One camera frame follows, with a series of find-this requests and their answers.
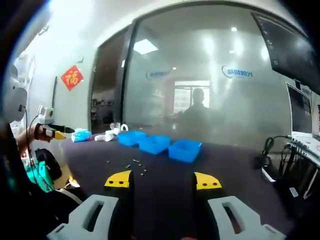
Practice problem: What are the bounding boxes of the white crumpled cloth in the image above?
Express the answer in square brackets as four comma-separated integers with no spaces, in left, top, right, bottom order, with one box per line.
[94,128,121,143]

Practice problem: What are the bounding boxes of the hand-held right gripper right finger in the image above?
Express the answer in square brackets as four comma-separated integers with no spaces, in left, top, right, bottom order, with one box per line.
[192,171,287,240]

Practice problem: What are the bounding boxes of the person's dark clothing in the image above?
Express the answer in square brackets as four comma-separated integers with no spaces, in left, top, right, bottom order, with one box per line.
[0,119,87,240]

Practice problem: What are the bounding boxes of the blue plastic bin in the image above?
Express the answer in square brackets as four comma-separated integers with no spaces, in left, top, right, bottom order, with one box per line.
[138,134,172,156]
[168,139,203,164]
[117,129,147,147]

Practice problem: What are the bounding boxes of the red diamond wall decoration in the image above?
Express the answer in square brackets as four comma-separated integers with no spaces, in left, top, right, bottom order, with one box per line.
[60,65,84,92]

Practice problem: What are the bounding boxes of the blue tissue packet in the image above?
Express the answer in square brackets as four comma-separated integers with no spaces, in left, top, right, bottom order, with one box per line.
[71,127,93,143]

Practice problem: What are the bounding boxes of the screws nuts and washers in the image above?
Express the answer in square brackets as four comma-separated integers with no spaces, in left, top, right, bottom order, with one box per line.
[106,158,148,176]

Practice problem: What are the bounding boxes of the dark door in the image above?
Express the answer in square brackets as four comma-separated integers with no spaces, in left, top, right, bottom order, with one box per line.
[90,24,138,135]

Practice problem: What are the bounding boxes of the white laptop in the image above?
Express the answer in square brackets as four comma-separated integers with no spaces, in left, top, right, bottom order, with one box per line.
[286,81,320,161]

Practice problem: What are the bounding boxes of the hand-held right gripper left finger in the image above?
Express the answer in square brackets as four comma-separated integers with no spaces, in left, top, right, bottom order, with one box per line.
[46,169,135,240]

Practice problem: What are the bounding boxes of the white worn chest device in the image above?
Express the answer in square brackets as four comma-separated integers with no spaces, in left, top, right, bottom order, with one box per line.
[3,64,28,123]

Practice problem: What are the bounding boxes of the person's left hand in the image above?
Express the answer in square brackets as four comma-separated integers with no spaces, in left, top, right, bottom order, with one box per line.
[28,123,55,143]

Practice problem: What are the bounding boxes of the black and white power adapter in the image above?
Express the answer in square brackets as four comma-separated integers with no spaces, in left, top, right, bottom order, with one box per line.
[261,166,278,183]

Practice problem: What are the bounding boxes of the large black wall monitor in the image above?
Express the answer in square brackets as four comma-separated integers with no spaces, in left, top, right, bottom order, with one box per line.
[250,11,320,95]

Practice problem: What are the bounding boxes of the black bag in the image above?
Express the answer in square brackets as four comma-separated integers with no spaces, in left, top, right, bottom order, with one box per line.
[34,148,63,181]

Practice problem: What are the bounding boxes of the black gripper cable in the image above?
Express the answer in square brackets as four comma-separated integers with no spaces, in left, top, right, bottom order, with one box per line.
[23,113,55,192]

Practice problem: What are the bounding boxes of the teal box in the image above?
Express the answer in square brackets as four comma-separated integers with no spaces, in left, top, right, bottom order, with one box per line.
[26,159,55,193]

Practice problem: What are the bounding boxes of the black power cable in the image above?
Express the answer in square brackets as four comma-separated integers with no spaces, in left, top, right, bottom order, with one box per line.
[254,134,292,171]

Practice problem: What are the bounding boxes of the black laptop stand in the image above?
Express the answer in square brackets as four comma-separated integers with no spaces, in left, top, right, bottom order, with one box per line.
[279,144,320,201]

